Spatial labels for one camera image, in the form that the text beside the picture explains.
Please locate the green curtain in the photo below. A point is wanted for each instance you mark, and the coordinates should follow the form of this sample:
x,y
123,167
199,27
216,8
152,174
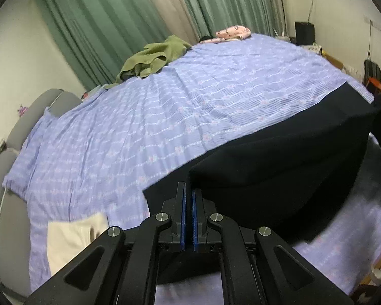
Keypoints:
x,y
96,37

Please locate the pink patterned garment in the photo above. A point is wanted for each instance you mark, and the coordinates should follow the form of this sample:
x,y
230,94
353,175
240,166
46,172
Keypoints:
x,y
234,33

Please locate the beige curtain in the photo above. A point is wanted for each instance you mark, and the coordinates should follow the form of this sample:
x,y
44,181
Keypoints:
x,y
177,19

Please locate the cream folded garment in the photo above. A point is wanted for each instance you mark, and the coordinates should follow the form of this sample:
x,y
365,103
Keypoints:
x,y
65,240

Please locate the black pants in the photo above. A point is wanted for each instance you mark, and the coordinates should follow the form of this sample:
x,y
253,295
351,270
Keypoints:
x,y
320,166

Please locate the white wall power strip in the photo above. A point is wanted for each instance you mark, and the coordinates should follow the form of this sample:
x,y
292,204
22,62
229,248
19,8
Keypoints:
x,y
372,23

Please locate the grey upholstered headboard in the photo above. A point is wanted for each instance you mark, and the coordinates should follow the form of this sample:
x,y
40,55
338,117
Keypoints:
x,y
15,243

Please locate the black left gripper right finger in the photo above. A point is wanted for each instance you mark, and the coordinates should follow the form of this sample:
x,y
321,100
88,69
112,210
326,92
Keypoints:
x,y
257,266

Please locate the olive green garment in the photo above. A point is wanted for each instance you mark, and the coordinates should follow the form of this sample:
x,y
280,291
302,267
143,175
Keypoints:
x,y
151,59

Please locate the orange stool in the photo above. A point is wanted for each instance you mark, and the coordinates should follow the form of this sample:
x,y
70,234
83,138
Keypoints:
x,y
373,85

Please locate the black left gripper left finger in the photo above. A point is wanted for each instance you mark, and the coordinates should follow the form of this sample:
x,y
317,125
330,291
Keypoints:
x,y
120,266

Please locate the lilac floral striped bed sheet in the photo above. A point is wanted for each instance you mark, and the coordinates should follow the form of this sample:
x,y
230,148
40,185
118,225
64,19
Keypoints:
x,y
100,156

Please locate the black speaker box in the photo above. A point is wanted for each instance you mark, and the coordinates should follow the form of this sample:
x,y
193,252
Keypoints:
x,y
305,33

